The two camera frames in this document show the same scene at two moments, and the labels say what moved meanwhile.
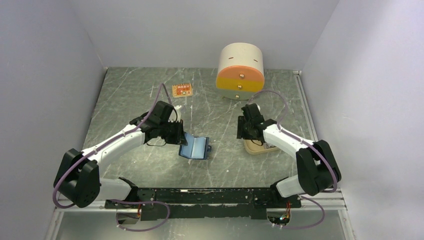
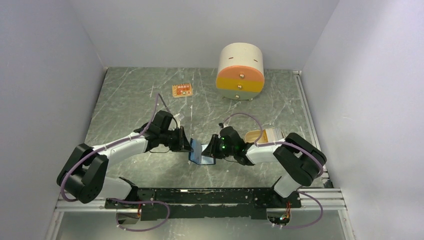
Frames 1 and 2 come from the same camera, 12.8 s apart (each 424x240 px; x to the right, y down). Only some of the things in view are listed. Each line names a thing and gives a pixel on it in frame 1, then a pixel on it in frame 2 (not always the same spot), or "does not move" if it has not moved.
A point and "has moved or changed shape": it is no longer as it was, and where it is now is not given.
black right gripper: [240, 132] to [212, 150]
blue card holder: [197, 147] has moved or changed shape
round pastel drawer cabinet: [241, 73] does not move
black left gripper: [179, 138] to [183, 143]
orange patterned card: [182, 90] does not move
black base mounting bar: [205, 204] does not move
